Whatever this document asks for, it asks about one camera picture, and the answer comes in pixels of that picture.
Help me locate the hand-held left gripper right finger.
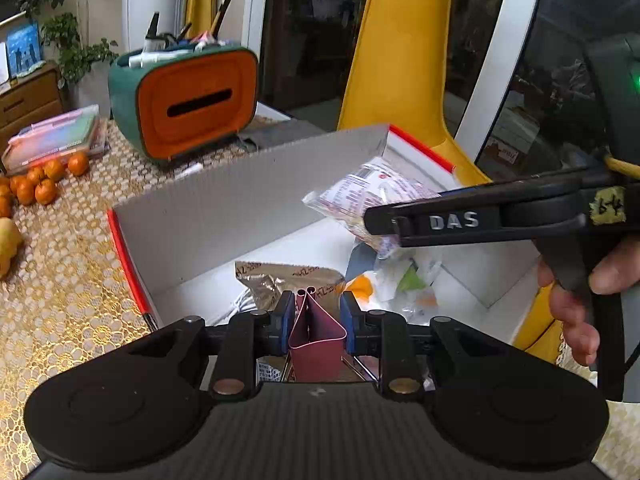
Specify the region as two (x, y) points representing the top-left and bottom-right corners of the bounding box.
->
(340, 291), (518, 403)

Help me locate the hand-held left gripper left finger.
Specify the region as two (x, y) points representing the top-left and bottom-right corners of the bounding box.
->
(120, 290), (297, 403)

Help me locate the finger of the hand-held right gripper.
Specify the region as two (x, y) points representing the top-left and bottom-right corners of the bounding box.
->
(363, 169), (587, 249)

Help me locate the maroon pouch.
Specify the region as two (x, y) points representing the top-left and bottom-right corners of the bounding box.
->
(287, 286), (348, 385)

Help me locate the white cable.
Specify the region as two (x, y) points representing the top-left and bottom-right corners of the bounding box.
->
(220, 287), (258, 326)

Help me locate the brown foil packet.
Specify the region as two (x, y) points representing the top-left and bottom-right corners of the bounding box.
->
(234, 260), (346, 313)

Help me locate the clear packet with pink print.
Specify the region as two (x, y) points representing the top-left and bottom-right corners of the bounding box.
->
(301, 156), (441, 261)

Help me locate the red and white cardboard box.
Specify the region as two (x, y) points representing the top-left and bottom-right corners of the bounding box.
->
(106, 124), (556, 341)

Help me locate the gold floral tablecloth desktop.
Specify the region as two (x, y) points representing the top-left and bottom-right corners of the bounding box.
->
(0, 115), (640, 480)

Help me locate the person's right hand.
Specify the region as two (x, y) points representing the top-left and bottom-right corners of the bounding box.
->
(537, 241), (640, 369)

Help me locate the white packet orange green print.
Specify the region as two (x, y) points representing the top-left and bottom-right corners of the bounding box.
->
(345, 255), (443, 326)

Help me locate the dark grey pad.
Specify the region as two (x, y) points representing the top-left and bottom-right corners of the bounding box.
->
(235, 119), (331, 153)

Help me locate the yellow chair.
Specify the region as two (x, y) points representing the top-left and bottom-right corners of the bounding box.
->
(337, 0), (571, 366)

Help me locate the glass sliding door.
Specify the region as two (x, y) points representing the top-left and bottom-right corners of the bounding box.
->
(245, 0), (640, 186)

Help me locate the green and orange tissue box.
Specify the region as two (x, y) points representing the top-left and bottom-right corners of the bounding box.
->
(107, 42), (260, 163)

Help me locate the pile of tangerines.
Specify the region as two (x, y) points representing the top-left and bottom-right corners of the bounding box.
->
(0, 151), (91, 218)

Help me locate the yellow fruit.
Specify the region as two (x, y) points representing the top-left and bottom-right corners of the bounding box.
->
(0, 217), (25, 281)

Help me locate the paint brush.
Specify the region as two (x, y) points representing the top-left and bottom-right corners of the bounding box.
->
(209, 0), (243, 36)

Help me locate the pastel translucent pencil case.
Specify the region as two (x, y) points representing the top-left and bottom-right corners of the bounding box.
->
(0, 105), (108, 176)

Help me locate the yellow curtain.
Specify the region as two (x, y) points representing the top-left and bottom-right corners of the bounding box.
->
(185, 0), (218, 41)

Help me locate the wooden sideboard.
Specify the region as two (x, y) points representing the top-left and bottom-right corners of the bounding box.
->
(0, 62), (66, 148)

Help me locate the large green potted plant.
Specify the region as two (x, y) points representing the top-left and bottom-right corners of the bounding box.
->
(17, 0), (118, 91)

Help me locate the white standing air conditioner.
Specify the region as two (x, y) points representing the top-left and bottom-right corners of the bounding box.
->
(122, 0), (193, 53)

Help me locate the blue picture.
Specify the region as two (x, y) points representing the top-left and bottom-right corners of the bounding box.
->
(5, 22), (42, 78)

